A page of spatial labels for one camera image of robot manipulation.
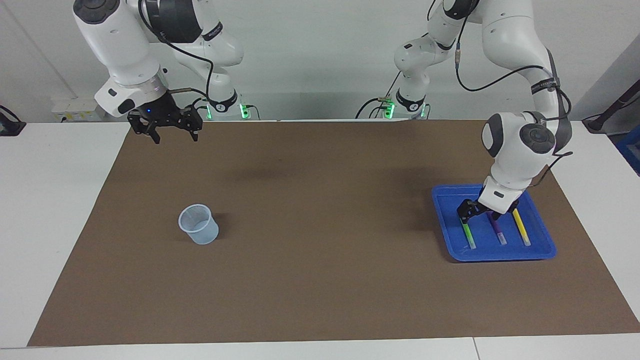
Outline black base cables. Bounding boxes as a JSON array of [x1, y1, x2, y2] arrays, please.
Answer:
[[355, 70, 402, 120]]

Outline brown table mat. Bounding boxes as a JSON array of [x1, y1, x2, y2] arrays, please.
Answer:
[[27, 119, 640, 347]]

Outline black desk object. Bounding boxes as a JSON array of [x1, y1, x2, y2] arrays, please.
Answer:
[[0, 105, 27, 137]]

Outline purple pen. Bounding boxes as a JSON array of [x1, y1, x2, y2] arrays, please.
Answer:
[[490, 219, 508, 246]]

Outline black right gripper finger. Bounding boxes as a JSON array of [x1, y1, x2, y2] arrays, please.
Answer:
[[130, 120, 163, 145], [184, 117, 204, 143]]

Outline translucent plastic cup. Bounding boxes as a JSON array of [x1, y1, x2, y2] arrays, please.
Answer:
[[178, 204, 220, 246]]

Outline blue crate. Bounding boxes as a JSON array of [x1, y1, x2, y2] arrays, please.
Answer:
[[616, 138, 640, 177]]

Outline blue plastic tray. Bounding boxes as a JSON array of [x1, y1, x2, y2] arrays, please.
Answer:
[[431, 183, 557, 263]]

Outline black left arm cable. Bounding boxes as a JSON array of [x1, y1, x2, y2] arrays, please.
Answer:
[[453, 0, 574, 187]]

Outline black stand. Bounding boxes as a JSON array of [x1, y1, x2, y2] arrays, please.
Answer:
[[582, 80, 640, 134]]

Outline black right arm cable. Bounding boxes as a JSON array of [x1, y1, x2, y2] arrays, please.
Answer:
[[137, 0, 217, 109]]

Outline white power strip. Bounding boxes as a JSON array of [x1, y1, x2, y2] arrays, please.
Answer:
[[51, 97, 109, 123]]

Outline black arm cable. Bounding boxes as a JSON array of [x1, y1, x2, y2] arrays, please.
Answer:
[[453, 0, 574, 187], [137, 0, 217, 109]]

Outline yellow pen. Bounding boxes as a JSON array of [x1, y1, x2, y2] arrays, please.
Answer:
[[512, 207, 533, 247]]

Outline green pen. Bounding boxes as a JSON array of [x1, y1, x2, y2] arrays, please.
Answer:
[[461, 222, 478, 250]]

